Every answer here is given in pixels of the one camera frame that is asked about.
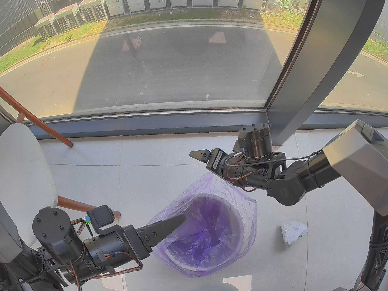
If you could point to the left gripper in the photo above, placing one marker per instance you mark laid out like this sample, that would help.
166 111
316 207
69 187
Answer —
112 247

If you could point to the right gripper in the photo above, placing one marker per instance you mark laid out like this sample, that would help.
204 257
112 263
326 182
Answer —
233 171

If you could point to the purple plastic bag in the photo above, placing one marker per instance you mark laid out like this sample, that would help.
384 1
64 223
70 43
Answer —
212 223

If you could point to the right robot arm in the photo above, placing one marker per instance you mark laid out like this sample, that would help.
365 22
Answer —
348 162

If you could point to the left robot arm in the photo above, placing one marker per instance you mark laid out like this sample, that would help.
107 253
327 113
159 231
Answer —
57 238

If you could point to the white trash bin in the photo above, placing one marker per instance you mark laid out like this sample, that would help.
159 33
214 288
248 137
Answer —
238 220

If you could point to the crumpled white paper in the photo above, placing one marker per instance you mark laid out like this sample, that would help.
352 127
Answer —
292 233

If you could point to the window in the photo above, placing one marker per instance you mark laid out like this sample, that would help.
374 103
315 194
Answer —
318 71

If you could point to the white chair with wooden legs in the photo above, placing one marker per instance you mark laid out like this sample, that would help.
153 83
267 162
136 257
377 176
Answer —
21 177

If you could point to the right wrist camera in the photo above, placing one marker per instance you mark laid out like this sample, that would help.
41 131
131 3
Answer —
239 148

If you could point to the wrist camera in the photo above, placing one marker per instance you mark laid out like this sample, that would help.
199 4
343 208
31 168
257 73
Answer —
101 217
239 148

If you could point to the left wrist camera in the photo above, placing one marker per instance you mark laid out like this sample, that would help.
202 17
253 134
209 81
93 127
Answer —
101 217

